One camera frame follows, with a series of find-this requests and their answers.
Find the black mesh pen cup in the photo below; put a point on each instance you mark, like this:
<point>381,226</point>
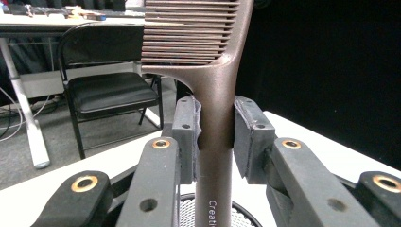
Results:
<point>242,217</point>

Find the white-legged desk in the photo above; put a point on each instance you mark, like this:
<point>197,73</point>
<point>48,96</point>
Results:
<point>28,126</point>

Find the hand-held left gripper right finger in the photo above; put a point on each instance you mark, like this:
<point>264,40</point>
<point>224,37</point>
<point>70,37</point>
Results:
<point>302,183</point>

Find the black curtain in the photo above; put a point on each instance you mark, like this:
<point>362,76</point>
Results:
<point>321,63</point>

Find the dark brown comb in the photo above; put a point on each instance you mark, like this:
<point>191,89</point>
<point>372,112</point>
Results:
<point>217,94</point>

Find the white table mat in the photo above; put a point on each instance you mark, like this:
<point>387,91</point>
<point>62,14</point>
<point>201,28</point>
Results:
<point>318,142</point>

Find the black folding chair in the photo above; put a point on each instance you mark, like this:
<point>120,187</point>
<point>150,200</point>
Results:
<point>107,91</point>

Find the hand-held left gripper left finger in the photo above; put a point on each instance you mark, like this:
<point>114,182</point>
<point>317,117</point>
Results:
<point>151,176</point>

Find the black keyboard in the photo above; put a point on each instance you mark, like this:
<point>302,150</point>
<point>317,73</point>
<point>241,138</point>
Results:
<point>38,10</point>

